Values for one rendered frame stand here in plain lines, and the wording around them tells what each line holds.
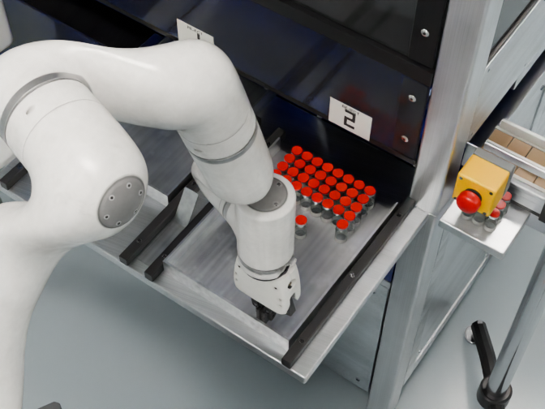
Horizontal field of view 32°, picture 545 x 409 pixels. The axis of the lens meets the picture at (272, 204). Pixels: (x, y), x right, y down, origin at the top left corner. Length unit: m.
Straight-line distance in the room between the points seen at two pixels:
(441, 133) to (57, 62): 0.77
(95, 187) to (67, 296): 1.82
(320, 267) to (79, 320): 1.14
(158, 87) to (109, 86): 0.05
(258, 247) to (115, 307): 1.37
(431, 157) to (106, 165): 0.84
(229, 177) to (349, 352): 1.23
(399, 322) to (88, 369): 0.90
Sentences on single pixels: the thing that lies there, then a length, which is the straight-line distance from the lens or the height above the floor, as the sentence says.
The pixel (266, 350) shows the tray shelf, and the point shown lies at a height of 0.88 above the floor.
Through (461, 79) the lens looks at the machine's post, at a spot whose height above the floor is 1.23.
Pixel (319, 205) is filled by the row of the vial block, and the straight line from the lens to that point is 1.71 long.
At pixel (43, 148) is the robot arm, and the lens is 0.95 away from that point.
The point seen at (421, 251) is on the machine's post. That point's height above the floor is 0.76.
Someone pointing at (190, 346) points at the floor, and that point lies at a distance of 2.60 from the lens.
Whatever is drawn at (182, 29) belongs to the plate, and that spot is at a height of 1.03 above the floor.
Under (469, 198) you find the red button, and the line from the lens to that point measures 1.63.
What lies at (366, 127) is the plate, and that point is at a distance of 1.69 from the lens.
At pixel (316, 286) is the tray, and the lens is 1.65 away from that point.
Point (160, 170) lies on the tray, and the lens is 1.80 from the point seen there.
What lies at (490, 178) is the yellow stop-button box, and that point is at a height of 1.03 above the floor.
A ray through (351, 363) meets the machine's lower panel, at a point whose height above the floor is 0.19.
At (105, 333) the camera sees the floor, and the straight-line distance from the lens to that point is 2.64.
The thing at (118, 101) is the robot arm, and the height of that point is 1.53.
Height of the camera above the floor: 2.28
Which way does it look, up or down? 53 degrees down
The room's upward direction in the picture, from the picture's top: 1 degrees clockwise
